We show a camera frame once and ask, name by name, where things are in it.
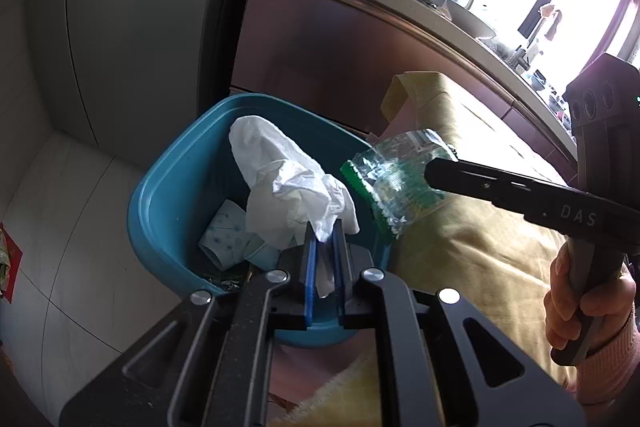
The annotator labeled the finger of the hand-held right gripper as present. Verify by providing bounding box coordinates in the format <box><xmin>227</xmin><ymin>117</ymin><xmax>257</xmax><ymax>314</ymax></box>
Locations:
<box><xmin>424</xmin><ymin>157</ymin><xmax>538</xmax><ymax>223</ymax></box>

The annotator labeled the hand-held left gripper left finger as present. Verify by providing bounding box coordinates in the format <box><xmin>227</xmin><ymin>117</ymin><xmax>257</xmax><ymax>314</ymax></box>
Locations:
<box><xmin>59</xmin><ymin>223</ymin><xmax>321</xmax><ymax>427</ymax></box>

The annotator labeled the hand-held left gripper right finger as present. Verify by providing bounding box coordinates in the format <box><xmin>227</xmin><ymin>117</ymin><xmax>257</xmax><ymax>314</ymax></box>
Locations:
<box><xmin>334</xmin><ymin>219</ymin><xmax>586</xmax><ymax>427</ymax></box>

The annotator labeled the clear green plastic packet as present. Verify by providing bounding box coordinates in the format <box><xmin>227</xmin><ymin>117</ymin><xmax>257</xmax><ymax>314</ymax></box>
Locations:
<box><xmin>340</xmin><ymin>128</ymin><xmax>458</xmax><ymax>242</ymax></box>

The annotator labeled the white tissue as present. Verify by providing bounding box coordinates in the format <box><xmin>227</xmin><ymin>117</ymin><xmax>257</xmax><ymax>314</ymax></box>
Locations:
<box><xmin>229</xmin><ymin>116</ymin><xmax>361</xmax><ymax>299</ymax></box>

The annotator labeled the white paper cup teal print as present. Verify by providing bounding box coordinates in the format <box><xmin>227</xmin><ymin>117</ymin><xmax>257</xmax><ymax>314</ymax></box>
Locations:
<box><xmin>197</xmin><ymin>199</ymin><xmax>283</xmax><ymax>270</ymax></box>

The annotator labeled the blue plastic bin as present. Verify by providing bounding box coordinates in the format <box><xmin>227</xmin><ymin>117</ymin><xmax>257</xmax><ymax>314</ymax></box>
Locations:
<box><xmin>127</xmin><ymin>93</ymin><xmax>396</xmax><ymax>348</ymax></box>

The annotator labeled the person's right forearm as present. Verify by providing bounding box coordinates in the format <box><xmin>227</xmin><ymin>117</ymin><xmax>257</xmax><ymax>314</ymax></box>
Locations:
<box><xmin>575</xmin><ymin>322</ymin><xmax>640</xmax><ymax>405</ymax></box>

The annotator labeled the person's right hand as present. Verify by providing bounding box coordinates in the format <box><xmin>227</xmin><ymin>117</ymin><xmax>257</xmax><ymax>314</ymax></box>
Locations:
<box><xmin>544</xmin><ymin>246</ymin><xmax>638</xmax><ymax>353</ymax></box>

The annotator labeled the patterned tablecloth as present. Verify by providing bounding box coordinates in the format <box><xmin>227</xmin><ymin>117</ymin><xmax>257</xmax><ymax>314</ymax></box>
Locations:
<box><xmin>380</xmin><ymin>71</ymin><xmax>601</xmax><ymax>390</ymax></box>

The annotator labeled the pink cloth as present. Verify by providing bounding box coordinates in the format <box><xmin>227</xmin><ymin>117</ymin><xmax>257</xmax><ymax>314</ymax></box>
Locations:
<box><xmin>270</xmin><ymin>337</ymin><xmax>373</xmax><ymax>400</ymax></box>

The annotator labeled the fuzzy yellow fabric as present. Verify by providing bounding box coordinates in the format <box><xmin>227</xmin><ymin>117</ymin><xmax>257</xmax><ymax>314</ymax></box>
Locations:
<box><xmin>280</xmin><ymin>354</ymin><xmax>388</xmax><ymax>427</ymax></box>

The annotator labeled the brown cloth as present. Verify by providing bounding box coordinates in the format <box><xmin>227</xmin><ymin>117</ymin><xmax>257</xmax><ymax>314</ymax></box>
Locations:
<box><xmin>539</xmin><ymin>4</ymin><xmax>563</xmax><ymax>40</ymax></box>

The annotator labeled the large white bowl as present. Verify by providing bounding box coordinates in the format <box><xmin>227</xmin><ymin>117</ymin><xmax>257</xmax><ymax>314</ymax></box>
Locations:
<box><xmin>447</xmin><ymin>0</ymin><xmax>496</xmax><ymax>38</ymax></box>

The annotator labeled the brown base cabinet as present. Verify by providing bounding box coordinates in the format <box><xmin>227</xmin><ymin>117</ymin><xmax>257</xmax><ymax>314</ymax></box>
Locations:
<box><xmin>230</xmin><ymin>0</ymin><xmax>576</xmax><ymax>188</ymax></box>

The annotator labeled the grey refrigerator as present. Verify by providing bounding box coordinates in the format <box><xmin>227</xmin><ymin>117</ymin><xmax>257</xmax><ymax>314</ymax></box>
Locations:
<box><xmin>25</xmin><ymin>0</ymin><xmax>261</xmax><ymax>168</ymax></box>

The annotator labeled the red printed packet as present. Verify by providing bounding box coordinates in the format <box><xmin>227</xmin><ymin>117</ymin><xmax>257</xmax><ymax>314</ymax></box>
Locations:
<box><xmin>0</xmin><ymin>223</ymin><xmax>23</xmax><ymax>305</ymax></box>

